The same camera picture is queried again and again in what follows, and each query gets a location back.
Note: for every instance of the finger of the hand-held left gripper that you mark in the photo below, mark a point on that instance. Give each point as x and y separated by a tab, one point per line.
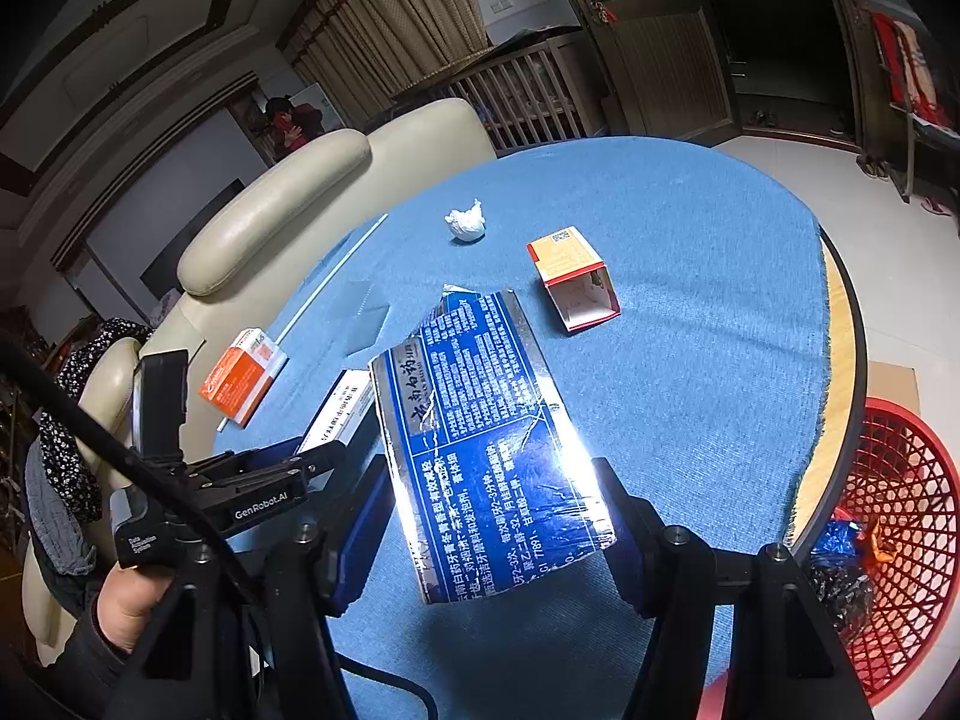
255	459
326	461

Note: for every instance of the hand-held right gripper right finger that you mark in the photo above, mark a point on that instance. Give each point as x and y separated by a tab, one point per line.
622	532

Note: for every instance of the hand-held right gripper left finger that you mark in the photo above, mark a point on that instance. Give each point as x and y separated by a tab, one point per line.
360	532

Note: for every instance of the white medicine box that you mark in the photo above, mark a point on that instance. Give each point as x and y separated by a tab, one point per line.
341	409

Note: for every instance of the blue foil carton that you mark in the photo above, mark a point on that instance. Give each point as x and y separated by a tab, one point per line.
480	450

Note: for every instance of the clear plastic packaging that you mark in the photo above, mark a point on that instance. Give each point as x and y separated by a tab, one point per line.
367	315

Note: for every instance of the red orange wrapper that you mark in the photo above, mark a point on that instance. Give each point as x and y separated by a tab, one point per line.
881	544

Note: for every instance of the white paper ball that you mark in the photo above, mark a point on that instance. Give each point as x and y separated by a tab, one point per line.
466	223

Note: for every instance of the orange red carton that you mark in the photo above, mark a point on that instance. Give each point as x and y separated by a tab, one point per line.
566	259

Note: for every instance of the red plastic basket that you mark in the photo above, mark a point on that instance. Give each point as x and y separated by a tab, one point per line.
915	480

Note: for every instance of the person's left forearm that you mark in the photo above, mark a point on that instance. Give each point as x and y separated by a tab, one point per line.
75	675

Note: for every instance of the person's left hand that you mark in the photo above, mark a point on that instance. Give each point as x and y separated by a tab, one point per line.
124	607

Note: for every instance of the black floral cloth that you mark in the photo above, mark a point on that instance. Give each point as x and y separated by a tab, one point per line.
75	390

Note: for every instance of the orange white tissue pack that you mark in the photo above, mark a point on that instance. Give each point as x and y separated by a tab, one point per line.
236	382

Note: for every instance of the grey cloth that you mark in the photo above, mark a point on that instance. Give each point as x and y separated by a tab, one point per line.
52	517

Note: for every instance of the blue tablecloth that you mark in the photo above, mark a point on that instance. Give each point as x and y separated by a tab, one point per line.
675	390

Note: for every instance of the thin white strip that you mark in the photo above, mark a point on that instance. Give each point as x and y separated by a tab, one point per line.
330	277

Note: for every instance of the round wooden table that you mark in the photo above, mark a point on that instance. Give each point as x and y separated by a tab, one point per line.
836	405

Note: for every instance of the cream leather sofa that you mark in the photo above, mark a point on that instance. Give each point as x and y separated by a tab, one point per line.
285	187

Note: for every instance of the cardboard box with red top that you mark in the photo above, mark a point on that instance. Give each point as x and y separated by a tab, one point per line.
892	386

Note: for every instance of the wooden baby crib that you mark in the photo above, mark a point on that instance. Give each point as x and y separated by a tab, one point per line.
525	82

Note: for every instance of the beige curtain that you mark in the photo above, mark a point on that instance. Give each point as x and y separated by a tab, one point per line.
390	30

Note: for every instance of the brown slipper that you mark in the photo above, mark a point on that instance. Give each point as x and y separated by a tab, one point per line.
866	165
886	169

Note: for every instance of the pink slipper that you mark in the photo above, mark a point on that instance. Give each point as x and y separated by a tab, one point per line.
937	205

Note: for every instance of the wooden door with glass pane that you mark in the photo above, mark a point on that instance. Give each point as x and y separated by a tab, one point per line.
667	67
855	30

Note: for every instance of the red cloth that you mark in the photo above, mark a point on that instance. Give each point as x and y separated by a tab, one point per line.
904	67

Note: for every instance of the metal frame chair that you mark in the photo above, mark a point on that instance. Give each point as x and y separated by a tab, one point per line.
911	142

